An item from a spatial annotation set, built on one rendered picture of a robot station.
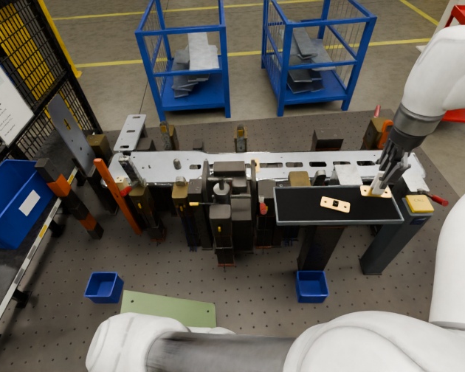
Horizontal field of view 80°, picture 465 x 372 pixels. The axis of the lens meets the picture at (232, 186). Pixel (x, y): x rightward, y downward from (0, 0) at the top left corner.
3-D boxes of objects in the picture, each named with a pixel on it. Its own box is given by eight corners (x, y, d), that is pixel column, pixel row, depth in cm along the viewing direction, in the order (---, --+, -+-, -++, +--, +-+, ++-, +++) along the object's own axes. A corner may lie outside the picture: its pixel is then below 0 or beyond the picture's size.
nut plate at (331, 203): (349, 204, 85) (350, 201, 84) (348, 212, 83) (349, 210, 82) (322, 196, 88) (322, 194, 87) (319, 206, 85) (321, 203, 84)
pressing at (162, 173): (408, 145, 126) (410, 142, 125) (430, 181, 112) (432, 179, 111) (114, 152, 132) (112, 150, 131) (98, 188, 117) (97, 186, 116)
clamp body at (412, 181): (384, 224, 133) (420, 173, 106) (393, 246, 125) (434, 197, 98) (368, 224, 134) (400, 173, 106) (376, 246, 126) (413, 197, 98)
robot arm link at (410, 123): (438, 94, 63) (426, 116, 68) (396, 93, 64) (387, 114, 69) (453, 118, 57) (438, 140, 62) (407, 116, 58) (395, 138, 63)
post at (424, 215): (376, 258, 122) (424, 196, 88) (381, 274, 117) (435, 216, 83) (358, 258, 122) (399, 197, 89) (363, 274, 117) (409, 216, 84)
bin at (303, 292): (319, 279, 117) (324, 270, 110) (325, 303, 110) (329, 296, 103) (294, 279, 117) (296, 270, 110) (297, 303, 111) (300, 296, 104)
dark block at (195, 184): (213, 237, 132) (202, 178, 100) (212, 250, 128) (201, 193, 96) (203, 237, 132) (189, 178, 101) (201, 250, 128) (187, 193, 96)
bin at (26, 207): (62, 183, 114) (44, 161, 104) (16, 250, 94) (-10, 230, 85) (26, 181, 116) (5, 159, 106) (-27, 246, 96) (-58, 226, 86)
